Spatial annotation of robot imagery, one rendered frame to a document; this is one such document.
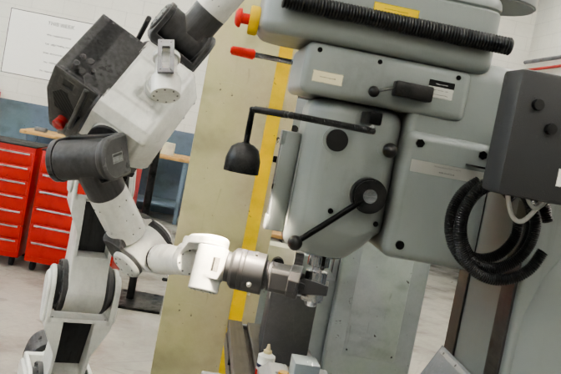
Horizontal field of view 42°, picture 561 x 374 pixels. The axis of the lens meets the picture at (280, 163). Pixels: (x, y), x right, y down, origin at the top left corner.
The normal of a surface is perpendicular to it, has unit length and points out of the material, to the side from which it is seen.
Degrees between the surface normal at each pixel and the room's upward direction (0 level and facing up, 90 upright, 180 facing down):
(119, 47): 58
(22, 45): 90
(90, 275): 81
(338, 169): 90
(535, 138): 90
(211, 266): 72
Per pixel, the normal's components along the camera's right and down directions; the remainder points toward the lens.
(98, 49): 0.44, -0.41
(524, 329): -0.66, -0.11
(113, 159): 0.96, -0.04
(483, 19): 0.10, 0.07
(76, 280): 0.43, -0.04
